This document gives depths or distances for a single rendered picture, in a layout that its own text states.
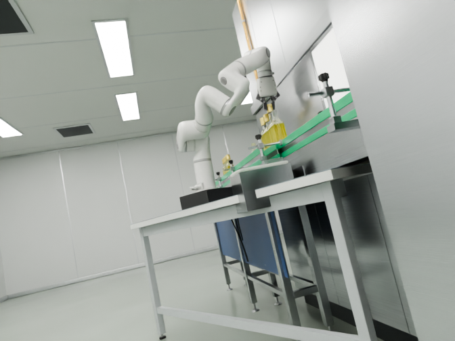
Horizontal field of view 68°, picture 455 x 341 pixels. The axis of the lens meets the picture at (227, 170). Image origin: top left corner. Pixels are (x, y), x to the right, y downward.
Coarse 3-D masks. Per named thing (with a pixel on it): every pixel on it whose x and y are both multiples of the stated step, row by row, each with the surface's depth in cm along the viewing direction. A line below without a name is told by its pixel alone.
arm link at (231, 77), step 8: (232, 64) 154; (240, 64) 156; (224, 72) 150; (232, 72) 150; (240, 72) 154; (224, 80) 151; (232, 80) 149; (240, 80) 149; (232, 88) 151; (240, 88) 149; (240, 96) 150; (224, 104) 149; (232, 104) 149; (224, 112) 150; (232, 112) 155
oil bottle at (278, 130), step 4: (276, 120) 170; (280, 120) 170; (272, 124) 171; (276, 124) 169; (280, 124) 170; (272, 128) 171; (276, 128) 169; (280, 128) 169; (284, 128) 170; (272, 132) 172; (276, 132) 168; (280, 132) 169; (284, 132) 169; (276, 136) 168; (280, 136) 168; (284, 136) 169; (276, 140) 169
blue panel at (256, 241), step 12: (252, 216) 197; (264, 216) 176; (228, 228) 267; (240, 228) 229; (252, 228) 202; (264, 228) 179; (276, 228) 161; (228, 240) 276; (252, 240) 207; (264, 240) 183; (228, 252) 285; (252, 252) 212; (264, 252) 187; (252, 264) 217; (264, 264) 191
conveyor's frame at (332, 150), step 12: (348, 132) 105; (312, 144) 129; (324, 144) 120; (336, 144) 113; (348, 144) 107; (360, 144) 101; (288, 156) 151; (300, 156) 140; (312, 156) 130; (324, 156) 122; (336, 156) 114; (348, 156) 108; (360, 156) 102; (312, 168) 132; (324, 168) 123
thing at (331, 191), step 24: (288, 192) 126; (312, 192) 118; (336, 192) 112; (192, 216) 176; (216, 216) 161; (240, 216) 147; (336, 216) 111; (144, 240) 221; (336, 240) 112; (360, 288) 108; (168, 312) 204; (192, 312) 185; (360, 312) 107; (288, 336) 132; (312, 336) 123; (336, 336) 115; (360, 336) 108
